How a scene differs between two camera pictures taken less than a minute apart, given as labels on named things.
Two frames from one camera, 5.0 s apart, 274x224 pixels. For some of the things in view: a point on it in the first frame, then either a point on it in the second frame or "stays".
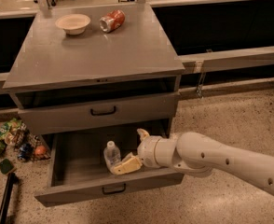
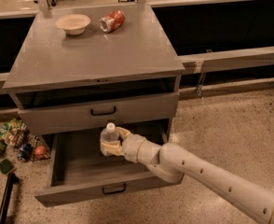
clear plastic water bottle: [111, 155] -> [109, 133]
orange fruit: [40, 149] stays
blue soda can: [25, 152] stays
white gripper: [146, 151] -> [131, 147]
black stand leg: [12, 179] stays
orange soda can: [112, 21] stays
